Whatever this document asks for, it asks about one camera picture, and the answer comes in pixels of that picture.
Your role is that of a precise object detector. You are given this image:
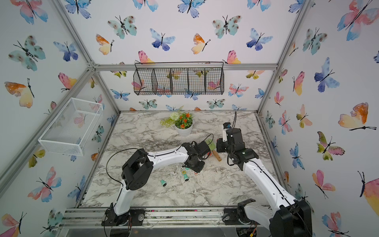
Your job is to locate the green garden fork wooden handle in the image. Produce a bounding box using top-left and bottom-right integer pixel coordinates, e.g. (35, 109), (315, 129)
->
(206, 139), (222, 162)

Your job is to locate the white pot with flowers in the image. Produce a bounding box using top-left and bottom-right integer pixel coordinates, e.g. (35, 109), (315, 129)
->
(160, 112), (194, 137)

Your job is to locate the white mesh wall basket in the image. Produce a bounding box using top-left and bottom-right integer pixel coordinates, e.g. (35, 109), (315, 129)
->
(38, 97), (104, 156)

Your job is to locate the black wire wall basket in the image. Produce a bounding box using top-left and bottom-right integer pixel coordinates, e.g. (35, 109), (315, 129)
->
(132, 61), (225, 96)

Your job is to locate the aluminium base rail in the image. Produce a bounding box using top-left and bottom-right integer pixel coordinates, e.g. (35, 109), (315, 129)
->
(59, 206), (309, 229)

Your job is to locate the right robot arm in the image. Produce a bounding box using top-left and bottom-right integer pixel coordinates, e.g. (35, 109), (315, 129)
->
(217, 122), (313, 237)

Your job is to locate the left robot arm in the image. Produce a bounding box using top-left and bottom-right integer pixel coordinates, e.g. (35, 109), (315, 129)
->
(101, 141), (210, 227)

